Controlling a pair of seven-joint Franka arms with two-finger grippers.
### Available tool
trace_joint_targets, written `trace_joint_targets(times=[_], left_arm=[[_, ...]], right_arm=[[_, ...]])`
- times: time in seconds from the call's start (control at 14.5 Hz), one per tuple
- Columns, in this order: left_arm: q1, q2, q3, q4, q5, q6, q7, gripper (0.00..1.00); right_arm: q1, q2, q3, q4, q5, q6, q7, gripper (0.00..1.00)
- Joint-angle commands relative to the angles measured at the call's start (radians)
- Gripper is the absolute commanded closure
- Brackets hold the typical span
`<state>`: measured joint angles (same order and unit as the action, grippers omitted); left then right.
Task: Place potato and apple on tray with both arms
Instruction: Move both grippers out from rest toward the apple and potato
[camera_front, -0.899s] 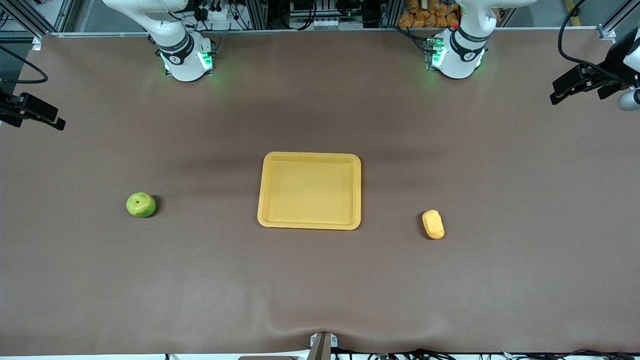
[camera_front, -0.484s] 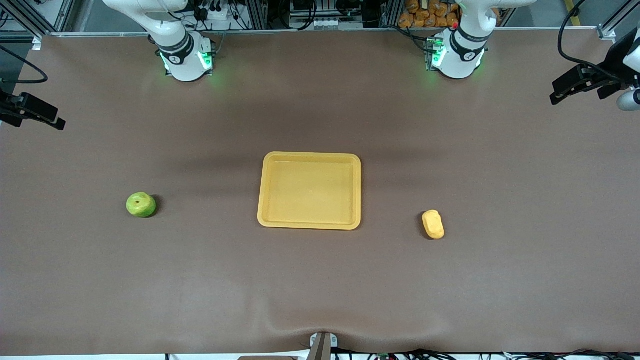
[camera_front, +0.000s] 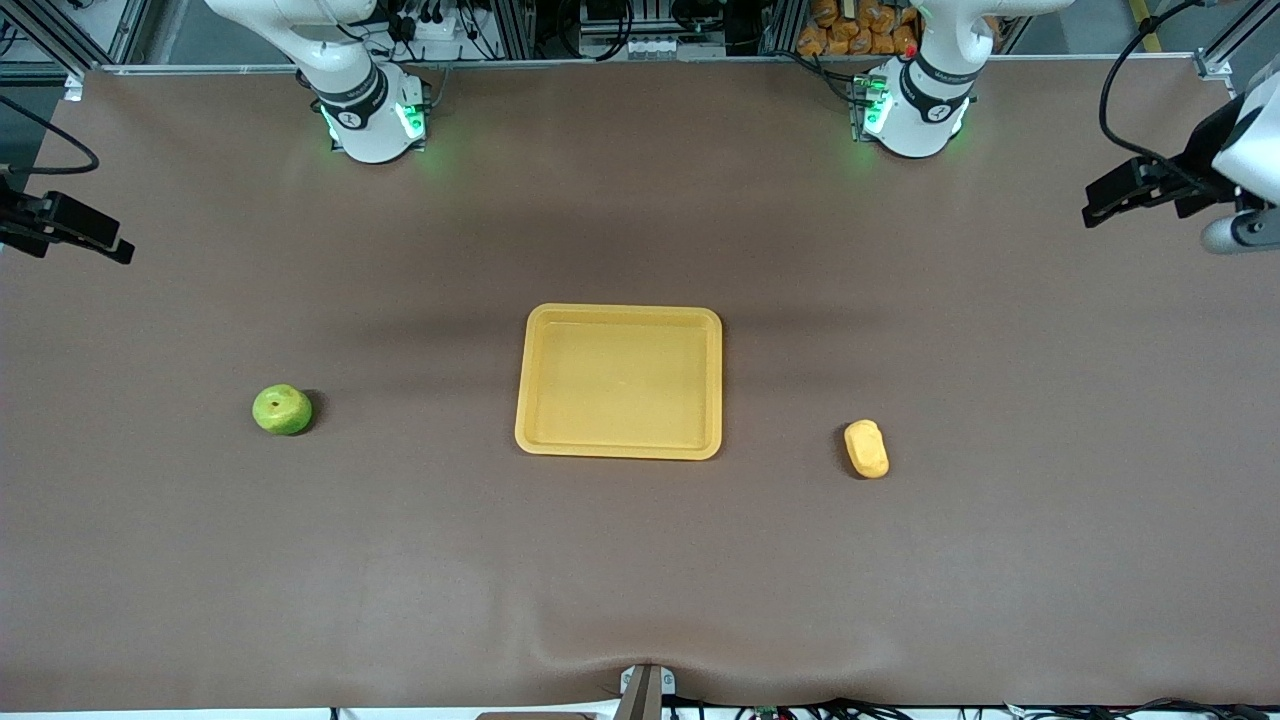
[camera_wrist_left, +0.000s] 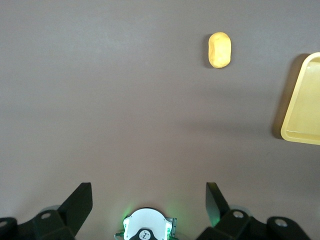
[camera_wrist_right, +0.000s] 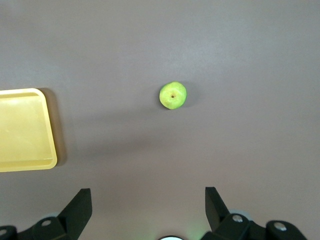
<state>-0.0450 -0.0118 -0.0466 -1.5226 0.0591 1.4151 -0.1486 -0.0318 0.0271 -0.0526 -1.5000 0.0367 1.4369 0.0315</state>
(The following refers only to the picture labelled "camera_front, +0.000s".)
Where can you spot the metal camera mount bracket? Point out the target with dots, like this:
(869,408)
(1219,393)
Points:
(646,692)

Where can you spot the white power strip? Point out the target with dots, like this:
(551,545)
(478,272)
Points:
(428,28)

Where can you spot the aluminium frame post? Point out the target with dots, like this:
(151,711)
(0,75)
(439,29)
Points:
(60,30)
(1235,40)

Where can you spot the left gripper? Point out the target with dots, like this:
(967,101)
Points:
(1203,151)

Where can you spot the yellow plastic tray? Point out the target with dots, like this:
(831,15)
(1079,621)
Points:
(620,385)

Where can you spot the yellow potato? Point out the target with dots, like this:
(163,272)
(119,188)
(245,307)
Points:
(866,449)

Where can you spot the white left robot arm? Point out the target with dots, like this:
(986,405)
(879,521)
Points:
(915,120)

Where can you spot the green apple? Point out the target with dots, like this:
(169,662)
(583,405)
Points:
(281,410)

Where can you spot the brown table mat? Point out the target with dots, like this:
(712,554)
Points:
(640,560)

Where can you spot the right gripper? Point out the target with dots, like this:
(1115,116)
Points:
(14,222)

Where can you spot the bag of orange items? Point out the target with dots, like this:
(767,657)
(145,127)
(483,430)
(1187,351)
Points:
(858,28)

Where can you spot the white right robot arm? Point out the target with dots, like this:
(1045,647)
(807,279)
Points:
(365,120)

